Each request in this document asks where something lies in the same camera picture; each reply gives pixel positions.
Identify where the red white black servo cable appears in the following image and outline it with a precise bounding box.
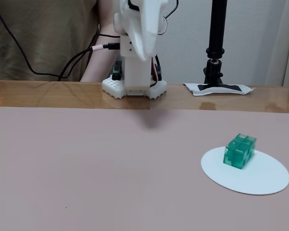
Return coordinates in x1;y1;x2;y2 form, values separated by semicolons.
150;54;162;88

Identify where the teal lego brick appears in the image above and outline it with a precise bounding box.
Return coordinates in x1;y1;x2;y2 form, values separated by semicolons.
223;133;258;170

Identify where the thin dark servo cable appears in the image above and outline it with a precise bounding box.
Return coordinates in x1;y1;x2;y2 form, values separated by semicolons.
162;0;180;36

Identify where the black power cable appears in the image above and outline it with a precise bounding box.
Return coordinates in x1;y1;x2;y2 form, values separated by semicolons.
57;33;121;82

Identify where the pink table mat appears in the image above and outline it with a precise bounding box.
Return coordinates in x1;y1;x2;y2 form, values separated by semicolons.
0;105;289;231

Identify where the black tape strip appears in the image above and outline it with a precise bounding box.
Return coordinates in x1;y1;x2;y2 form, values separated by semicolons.
198;83;247;94

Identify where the black camera stand pole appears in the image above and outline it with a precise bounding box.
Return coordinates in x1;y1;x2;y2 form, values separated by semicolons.
203;0;226;87

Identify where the white paper circle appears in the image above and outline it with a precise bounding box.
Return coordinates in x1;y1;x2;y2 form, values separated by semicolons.
200;146;289;196

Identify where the white tape patch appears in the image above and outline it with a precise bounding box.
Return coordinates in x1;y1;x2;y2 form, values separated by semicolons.
183;82;256;97

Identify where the person in olive shirt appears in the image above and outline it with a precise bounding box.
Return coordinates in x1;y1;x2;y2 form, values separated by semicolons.
0;8;121;81

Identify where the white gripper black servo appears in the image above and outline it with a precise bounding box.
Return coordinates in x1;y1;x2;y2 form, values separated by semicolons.
119;0;170;62

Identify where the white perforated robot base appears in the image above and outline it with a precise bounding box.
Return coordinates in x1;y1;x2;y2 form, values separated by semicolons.
102;74;168;100

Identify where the person bare forearm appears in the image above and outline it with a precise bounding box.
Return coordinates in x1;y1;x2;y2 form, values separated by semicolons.
80;0;123;83

